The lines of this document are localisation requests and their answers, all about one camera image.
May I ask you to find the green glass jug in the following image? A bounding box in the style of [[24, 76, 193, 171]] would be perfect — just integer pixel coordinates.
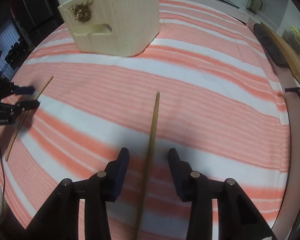
[[247, 0, 263, 14]]

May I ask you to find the metal spoon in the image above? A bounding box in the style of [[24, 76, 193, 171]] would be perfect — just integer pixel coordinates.
[[89, 23, 112, 34]]

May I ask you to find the wooden cutting board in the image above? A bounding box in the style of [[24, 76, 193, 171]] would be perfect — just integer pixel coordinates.
[[260, 22, 300, 83]]

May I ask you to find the wooden chopstick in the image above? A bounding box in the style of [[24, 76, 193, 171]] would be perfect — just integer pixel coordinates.
[[133, 92, 160, 239], [5, 76, 55, 163]]

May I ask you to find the cream utensil holder box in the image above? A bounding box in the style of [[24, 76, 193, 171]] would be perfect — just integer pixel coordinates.
[[58, 0, 160, 56]]

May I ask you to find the yellow snack bag basket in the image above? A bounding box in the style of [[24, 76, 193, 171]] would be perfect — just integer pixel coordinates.
[[282, 27, 300, 58]]

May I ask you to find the pink striped table cloth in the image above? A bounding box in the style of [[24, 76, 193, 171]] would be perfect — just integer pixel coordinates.
[[0, 0, 290, 239]]

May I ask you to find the black refrigerator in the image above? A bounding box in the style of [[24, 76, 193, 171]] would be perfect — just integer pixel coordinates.
[[0, 0, 64, 47]]

